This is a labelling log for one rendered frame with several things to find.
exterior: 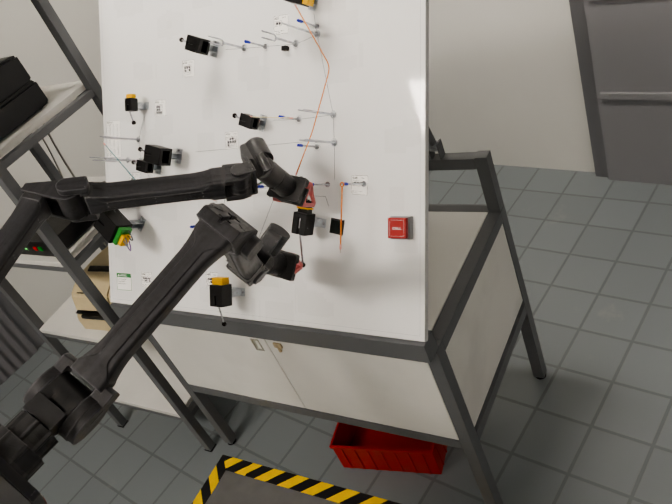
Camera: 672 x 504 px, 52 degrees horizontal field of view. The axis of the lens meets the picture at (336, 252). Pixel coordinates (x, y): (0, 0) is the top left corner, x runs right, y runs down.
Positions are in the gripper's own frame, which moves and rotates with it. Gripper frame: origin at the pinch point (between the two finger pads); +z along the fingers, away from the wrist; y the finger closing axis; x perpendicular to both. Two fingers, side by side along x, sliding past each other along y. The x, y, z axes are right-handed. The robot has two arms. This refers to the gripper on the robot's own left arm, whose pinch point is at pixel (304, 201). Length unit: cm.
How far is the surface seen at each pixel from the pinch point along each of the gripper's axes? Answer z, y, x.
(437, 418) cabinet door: 53, -33, 38
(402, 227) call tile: 3.5, -27.7, -0.1
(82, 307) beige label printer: 37, 106, 48
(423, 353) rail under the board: 20.7, -36.4, 25.2
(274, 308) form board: 18.9, 10.0, 26.9
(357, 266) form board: 11.8, -14.8, 10.3
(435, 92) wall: 154, 67, -120
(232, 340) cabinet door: 37, 34, 39
